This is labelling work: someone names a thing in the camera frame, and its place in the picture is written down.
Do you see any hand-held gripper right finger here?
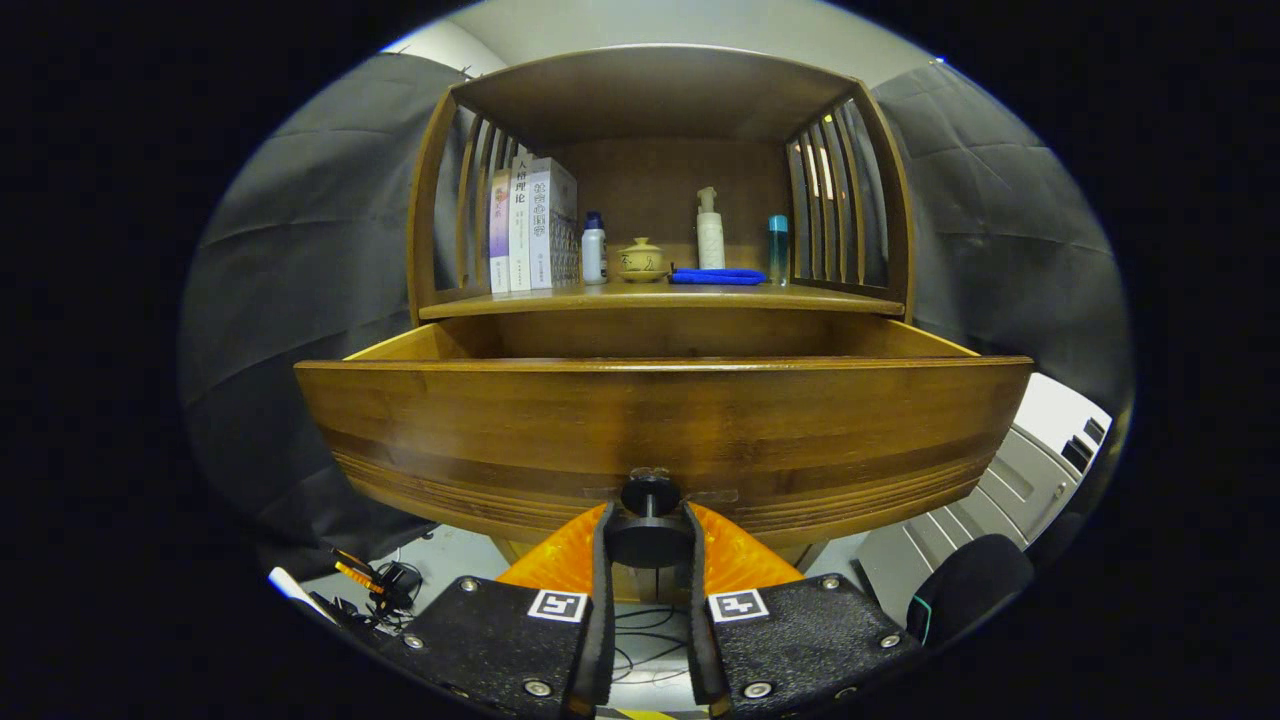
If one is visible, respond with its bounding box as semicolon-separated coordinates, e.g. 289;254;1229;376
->
682;500;926;719

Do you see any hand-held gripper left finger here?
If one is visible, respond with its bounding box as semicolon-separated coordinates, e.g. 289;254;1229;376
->
395;500;619;719

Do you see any brown wooden drawer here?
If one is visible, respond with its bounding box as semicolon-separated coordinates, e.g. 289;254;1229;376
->
293;308;1036;571

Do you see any wooden countertop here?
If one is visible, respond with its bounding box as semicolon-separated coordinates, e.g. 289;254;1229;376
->
418;280;906;321

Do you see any white side cabinet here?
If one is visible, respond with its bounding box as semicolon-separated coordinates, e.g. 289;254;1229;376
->
858;372;1113;601

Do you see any brown wooden cabinet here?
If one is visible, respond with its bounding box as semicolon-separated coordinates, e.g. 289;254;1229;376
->
405;45;916;601

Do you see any orange black tool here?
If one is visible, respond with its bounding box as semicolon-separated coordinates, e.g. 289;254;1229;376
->
333;547;386;596

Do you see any black chair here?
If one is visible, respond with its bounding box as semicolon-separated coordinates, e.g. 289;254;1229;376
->
905;533;1036;651

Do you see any blue cloth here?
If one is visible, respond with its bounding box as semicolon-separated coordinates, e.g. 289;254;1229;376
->
668;266;769;287

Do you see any yellow lidded teacup with saucer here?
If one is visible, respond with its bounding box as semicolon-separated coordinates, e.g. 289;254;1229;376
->
616;237;671;284

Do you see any small white bottle blue cap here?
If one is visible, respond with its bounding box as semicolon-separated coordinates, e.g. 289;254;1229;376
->
581;211;608;286

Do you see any white pump bottle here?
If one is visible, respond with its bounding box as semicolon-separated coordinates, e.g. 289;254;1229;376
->
696;186;726;270

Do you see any white patterned book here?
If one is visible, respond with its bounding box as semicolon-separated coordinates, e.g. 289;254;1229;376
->
528;157;579;291

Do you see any thin white book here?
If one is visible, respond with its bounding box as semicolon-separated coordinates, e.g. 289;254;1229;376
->
508;155;534;293

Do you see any pink purple book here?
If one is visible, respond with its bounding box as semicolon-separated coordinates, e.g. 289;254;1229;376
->
488;168;513;294

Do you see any black cable bundle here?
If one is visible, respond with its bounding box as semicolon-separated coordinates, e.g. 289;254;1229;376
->
310;560;426;636

